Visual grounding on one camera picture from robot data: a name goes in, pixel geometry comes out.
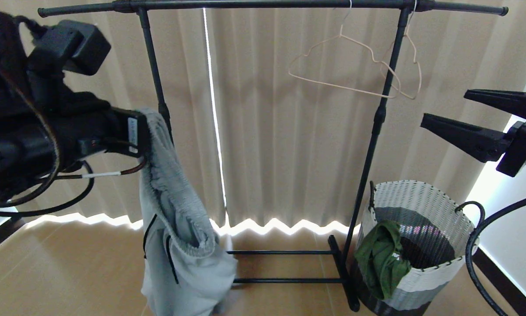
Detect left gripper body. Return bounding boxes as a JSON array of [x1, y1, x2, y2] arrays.
[[48, 105, 150, 172]]

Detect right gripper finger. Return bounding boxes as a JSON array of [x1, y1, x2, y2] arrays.
[[464, 89, 526, 120], [420, 112, 512, 163]]

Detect pale grey shorts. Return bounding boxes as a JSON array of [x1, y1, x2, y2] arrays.
[[139, 108, 239, 316]]

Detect white laundry basket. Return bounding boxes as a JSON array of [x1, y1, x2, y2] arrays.
[[350, 180, 486, 316]]

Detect pink clothes hanger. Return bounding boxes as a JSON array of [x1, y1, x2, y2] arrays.
[[288, 0, 397, 99], [379, 0, 422, 101]]

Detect black clothes rack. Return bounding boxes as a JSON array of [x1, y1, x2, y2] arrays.
[[38, 0, 509, 313]]

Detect green garment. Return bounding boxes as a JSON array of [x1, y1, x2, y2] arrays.
[[354, 219, 412, 301]]

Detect beige curtain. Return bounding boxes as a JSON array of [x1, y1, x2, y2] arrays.
[[0, 0, 526, 231]]

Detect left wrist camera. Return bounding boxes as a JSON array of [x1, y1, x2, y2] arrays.
[[26, 20, 112, 110]]

